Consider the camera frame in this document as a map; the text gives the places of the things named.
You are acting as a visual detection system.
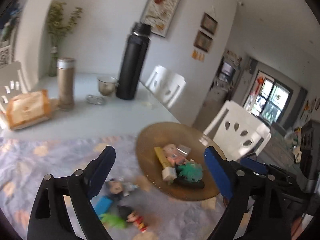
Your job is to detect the teal translucent plant toy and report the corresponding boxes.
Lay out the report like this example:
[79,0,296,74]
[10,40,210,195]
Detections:
[176,162,203,182]

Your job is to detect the clear plastic cup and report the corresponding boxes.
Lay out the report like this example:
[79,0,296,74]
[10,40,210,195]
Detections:
[177,145,191,158]

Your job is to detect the white charger plug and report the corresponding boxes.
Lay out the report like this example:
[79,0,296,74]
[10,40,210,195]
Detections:
[162,166,177,183]

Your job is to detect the pink doll figure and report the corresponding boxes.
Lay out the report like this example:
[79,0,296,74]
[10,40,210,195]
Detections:
[163,144,188,166]

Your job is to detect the yellow rectangular bar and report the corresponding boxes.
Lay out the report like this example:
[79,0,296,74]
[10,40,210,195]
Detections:
[154,147,172,169]

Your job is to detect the black rectangular box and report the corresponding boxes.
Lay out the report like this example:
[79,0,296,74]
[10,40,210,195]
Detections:
[174,177,205,189]

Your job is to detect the black haired astronaut figure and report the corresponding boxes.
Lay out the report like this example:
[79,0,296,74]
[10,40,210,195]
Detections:
[105,178,139,201]

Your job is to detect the blue rectangular box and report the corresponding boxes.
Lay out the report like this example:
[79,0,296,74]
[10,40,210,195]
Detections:
[94,196,113,216]

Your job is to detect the white chair right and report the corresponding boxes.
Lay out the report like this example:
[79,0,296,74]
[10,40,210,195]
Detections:
[203,101,272,161]

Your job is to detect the white chair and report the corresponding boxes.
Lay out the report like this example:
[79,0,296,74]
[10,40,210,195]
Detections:
[203,101,272,161]
[0,61,28,116]
[145,65,186,109]

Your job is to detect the red clothed doll figure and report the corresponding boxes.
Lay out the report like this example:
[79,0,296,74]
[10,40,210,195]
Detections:
[117,205,148,233]

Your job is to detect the green frog toy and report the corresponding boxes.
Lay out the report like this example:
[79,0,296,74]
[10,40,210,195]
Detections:
[99,212,127,229]

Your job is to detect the amber ribbed glass bowl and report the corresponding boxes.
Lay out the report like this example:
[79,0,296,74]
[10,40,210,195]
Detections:
[136,122,225,201]

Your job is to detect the glass ashtray dish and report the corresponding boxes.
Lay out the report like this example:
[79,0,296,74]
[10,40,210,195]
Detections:
[86,94,106,106]

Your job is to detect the patterned blue tablecloth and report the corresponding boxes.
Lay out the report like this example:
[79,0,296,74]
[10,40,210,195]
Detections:
[0,134,251,240]

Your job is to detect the steel small bowl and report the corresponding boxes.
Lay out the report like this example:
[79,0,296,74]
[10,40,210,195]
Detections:
[98,76,118,96]

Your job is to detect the orange tissue pack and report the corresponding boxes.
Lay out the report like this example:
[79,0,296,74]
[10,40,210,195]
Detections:
[6,89,52,131]

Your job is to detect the white chair far middle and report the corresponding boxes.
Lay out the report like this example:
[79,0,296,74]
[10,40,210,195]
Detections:
[145,65,186,109]

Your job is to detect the black tall thermos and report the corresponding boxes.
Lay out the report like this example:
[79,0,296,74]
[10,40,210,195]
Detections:
[116,22,151,100]

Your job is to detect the gold thermos cup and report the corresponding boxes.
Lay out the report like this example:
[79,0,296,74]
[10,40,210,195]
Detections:
[57,57,75,111]

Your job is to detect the white chair left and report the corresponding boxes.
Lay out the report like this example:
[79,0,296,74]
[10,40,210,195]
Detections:
[0,61,28,116]

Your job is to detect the lower small framed picture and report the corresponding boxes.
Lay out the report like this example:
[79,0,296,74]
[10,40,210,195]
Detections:
[194,30,213,53]

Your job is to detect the white carved shelf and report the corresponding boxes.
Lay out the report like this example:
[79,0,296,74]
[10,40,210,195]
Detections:
[0,24,16,68]

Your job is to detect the dried flowers in vase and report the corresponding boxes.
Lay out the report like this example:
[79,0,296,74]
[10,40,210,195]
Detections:
[47,1,83,77]

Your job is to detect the window with dark frame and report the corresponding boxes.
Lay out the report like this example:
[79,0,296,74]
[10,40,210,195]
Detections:
[244,71,293,126]

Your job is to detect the orange wall ornaments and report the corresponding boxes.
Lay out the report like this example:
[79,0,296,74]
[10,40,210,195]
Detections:
[191,50,205,62]

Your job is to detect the flower wall painting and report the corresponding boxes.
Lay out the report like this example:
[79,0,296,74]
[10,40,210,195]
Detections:
[140,0,180,37]

